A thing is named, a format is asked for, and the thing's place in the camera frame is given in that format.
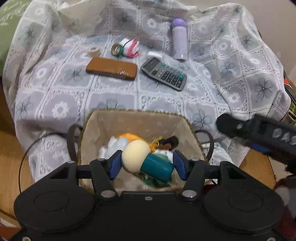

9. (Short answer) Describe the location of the brown leather wallet case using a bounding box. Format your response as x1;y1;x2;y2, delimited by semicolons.
86;57;137;80

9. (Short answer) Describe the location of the green pillow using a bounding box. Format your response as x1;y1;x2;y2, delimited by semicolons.
1;0;31;75

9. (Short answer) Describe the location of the woven basket with beige liner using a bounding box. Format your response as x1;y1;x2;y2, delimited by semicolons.
66;109;214;194

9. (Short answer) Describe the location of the beige tape roll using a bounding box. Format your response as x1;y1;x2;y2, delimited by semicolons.
87;47;101;58

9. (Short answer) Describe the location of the grey lace floral tablecloth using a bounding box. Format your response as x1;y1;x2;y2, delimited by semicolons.
3;1;291;166

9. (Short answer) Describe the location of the green washi tape roll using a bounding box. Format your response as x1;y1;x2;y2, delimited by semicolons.
111;43;124;57

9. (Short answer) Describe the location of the purple water bottle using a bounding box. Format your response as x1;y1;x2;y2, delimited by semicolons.
171;18;188;60

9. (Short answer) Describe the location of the beige teal makeup sponge brush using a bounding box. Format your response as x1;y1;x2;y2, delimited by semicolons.
121;140;175;183

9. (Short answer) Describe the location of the orange white plush toy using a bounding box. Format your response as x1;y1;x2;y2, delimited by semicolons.
98;133;142;159

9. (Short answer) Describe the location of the grey desktop calculator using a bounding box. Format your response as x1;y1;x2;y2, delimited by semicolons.
140;57;187;91

